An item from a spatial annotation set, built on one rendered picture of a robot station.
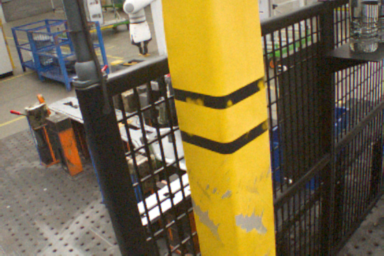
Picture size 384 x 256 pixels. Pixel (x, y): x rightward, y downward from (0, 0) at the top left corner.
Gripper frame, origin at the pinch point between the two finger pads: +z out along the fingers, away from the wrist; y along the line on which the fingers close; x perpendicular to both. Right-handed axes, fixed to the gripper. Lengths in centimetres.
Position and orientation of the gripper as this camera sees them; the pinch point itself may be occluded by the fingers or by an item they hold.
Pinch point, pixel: (143, 49)
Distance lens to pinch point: 210.8
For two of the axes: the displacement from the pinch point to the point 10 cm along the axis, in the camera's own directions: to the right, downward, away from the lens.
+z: 1.5, 9.2, 3.7
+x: 5.5, 2.4, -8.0
